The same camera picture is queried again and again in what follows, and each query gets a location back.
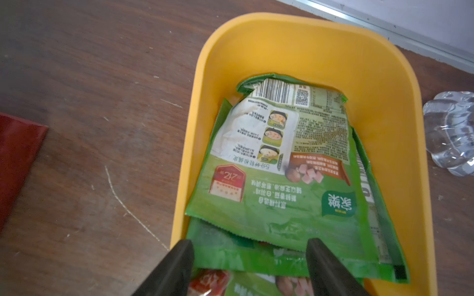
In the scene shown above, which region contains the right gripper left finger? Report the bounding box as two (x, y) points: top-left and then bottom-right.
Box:
(132, 239), (195, 296)

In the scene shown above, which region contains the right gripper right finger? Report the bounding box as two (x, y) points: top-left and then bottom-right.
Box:
(306, 238), (365, 296)

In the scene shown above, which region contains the red paper bag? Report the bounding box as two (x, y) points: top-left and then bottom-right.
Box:
(1, 113), (48, 228)

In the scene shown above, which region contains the green orange condiment packet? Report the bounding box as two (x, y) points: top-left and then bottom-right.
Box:
(187, 270), (314, 296)

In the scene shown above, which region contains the green plant in glass vase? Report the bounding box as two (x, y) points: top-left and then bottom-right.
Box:
(423, 91), (474, 176)

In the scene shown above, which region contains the yellow plastic tray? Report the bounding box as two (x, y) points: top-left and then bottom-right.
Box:
(170, 13), (438, 296)

